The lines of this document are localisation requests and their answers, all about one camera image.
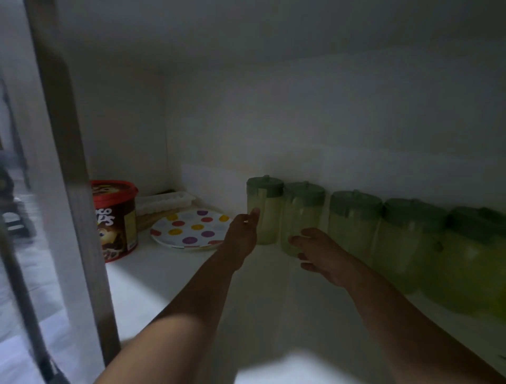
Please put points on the person's left hand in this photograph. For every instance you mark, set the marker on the person's left hand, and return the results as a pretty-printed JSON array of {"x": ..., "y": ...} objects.
[{"x": 239, "y": 239}]

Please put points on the person's right hand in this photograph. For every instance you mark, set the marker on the person's right hand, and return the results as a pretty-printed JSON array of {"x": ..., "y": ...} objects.
[{"x": 326, "y": 257}]

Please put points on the person's left thumb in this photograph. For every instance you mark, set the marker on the person's left thumb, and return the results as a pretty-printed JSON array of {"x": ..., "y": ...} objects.
[{"x": 253, "y": 216}]

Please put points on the person's right fingers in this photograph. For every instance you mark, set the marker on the person's right fingers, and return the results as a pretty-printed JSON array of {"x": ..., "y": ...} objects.
[{"x": 308, "y": 235}]

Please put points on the person's left forearm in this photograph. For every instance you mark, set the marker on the person's left forearm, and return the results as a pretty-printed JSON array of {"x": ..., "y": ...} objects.
[{"x": 185, "y": 316}]

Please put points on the person's right forearm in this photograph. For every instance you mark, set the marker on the person's right forearm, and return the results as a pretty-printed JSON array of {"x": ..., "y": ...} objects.
[{"x": 407, "y": 332}]

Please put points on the green lidded plastic jar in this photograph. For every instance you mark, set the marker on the green lidded plastic jar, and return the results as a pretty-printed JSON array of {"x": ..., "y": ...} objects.
[
  {"x": 470, "y": 265},
  {"x": 407, "y": 245},
  {"x": 354, "y": 225},
  {"x": 268, "y": 209},
  {"x": 302, "y": 209}
]

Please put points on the polka dot plate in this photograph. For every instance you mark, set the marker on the polka dot plate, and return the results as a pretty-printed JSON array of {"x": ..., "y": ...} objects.
[{"x": 189, "y": 229}]

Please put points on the white ice cube tray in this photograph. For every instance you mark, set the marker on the white ice cube tray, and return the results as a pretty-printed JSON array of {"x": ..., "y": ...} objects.
[{"x": 162, "y": 201}]

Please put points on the red lidded brown tub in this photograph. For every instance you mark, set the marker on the red lidded brown tub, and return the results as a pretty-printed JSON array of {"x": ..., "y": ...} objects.
[{"x": 116, "y": 221}]

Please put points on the cabinet door with grey edge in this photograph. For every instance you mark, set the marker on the cabinet door with grey edge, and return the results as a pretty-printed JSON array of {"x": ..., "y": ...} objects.
[{"x": 67, "y": 158}]

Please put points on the black metal pole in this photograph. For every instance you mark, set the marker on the black metal pole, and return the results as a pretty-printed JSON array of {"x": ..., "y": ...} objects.
[{"x": 23, "y": 308}]

